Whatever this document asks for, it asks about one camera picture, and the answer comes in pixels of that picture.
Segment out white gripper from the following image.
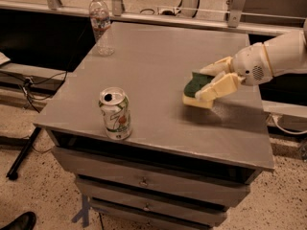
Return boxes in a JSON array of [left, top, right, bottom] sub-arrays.
[[195, 43, 273, 102]]

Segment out green and yellow sponge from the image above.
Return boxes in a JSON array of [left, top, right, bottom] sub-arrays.
[[182, 72, 213, 109]]

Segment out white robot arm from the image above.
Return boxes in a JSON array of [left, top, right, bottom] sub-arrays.
[[195, 29, 307, 102]]

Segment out white green 7up can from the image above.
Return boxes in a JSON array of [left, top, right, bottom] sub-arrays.
[[99, 87, 131, 140]]

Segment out grey drawer cabinet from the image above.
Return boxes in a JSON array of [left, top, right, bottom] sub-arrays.
[[33, 21, 275, 230]]

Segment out grey middle drawer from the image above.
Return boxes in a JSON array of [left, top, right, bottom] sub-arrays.
[[74, 176, 228, 227]]

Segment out grey drawer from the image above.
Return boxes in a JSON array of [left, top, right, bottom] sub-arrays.
[[74, 176, 228, 227], [88, 198, 212, 230], [52, 147, 250, 207]]

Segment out clear plastic water bottle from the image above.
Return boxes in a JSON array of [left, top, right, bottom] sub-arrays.
[[89, 0, 114, 57]]

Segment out grey bottom drawer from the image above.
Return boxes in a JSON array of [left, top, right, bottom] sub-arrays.
[[88, 198, 212, 230]]

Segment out grey top drawer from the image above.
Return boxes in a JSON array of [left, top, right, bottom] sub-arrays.
[[52, 147, 250, 207]]

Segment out blue tape cross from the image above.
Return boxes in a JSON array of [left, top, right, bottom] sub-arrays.
[[71, 195, 90, 228]]

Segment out black stand leg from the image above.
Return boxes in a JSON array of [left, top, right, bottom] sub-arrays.
[[7, 127, 41, 181]]

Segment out black shoe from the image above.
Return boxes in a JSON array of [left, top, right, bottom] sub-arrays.
[[0, 212, 36, 230]]

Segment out white cable at right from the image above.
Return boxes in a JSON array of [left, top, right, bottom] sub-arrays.
[[270, 113, 307, 136]]

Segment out black cables on floor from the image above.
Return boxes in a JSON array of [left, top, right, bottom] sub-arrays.
[[0, 68, 69, 113]]

